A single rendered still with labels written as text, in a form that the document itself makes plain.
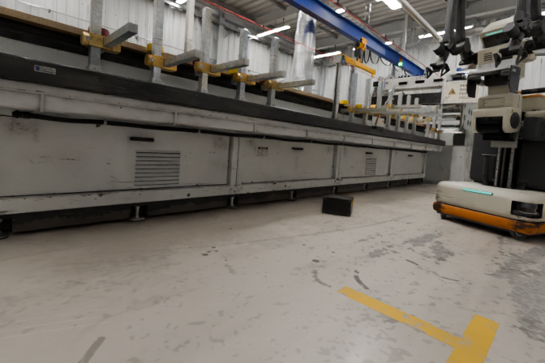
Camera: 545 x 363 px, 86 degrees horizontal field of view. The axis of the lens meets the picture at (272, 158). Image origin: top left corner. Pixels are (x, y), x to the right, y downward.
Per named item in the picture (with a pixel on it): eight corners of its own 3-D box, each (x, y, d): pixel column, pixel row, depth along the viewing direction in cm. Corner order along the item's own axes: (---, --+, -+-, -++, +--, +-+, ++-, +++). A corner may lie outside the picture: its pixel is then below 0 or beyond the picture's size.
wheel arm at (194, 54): (202, 60, 118) (202, 49, 118) (194, 58, 116) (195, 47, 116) (156, 73, 149) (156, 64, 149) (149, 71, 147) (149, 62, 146)
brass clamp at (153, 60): (177, 70, 140) (178, 60, 140) (148, 64, 130) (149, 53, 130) (171, 72, 144) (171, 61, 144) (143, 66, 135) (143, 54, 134)
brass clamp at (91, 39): (121, 53, 122) (122, 40, 122) (83, 43, 113) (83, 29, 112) (116, 54, 127) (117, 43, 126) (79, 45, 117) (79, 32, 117)
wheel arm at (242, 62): (249, 67, 136) (250, 58, 136) (243, 66, 134) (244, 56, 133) (199, 78, 167) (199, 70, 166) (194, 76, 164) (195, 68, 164)
